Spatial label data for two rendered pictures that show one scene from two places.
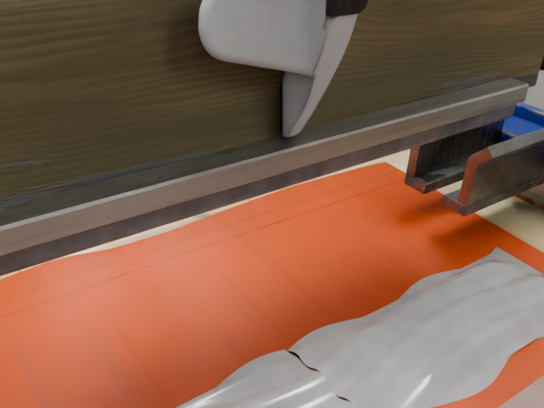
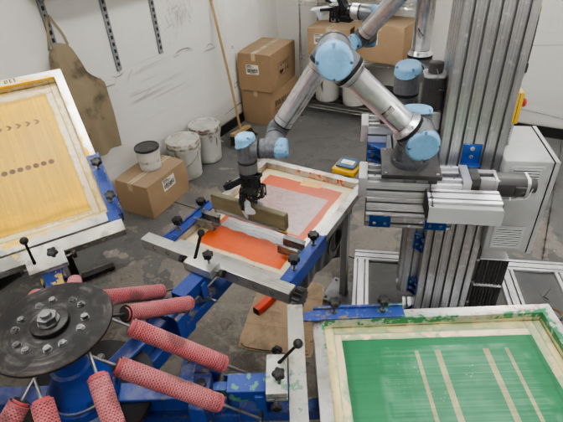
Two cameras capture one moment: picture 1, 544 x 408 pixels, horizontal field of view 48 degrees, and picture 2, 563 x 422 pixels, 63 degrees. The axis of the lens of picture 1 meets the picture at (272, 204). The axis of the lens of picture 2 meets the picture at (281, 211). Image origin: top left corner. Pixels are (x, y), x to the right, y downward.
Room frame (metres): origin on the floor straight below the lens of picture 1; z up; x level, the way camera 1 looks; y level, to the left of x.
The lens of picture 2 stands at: (0.65, 1.47, 2.16)
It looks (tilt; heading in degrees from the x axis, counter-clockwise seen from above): 35 degrees down; 250
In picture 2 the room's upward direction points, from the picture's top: 4 degrees counter-clockwise
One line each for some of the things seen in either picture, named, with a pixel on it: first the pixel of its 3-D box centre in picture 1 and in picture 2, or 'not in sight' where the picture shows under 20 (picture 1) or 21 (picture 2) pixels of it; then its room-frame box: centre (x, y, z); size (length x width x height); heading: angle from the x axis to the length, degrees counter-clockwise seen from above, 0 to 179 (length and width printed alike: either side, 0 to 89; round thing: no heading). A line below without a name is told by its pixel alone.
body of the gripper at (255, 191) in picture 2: not in sight; (251, 185); (0.23, 0.02, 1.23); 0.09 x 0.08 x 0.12; 128
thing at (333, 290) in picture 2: not in sight; (345, 235); (-0.42, -0.37, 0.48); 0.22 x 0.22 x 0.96; 38
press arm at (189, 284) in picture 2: not in sight; (193, 284); (0.54, 0.23, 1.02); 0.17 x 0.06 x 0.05; 38
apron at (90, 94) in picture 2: not in sight; (74, 92); (0.87, -1.99, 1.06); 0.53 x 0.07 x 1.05; 38
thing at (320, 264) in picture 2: not in sight; (316, 248); (-0.06, -0.01, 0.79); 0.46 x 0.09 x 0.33; 38
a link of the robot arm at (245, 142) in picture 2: not in sight; (246, 148); (0.23, 0.02, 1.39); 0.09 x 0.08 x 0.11; 153
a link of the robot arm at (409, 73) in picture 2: not in sight; (407, 76); (-0.65, -0.24, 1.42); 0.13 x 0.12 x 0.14; 33
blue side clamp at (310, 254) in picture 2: not in sight; (304, 261); (0.12, 0.25, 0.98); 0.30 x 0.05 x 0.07; 38
